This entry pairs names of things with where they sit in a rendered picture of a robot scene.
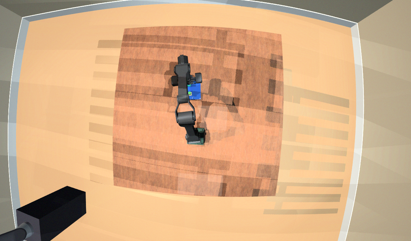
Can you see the blue circuit board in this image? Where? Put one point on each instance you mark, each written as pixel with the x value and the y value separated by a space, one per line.
pixel 194 91

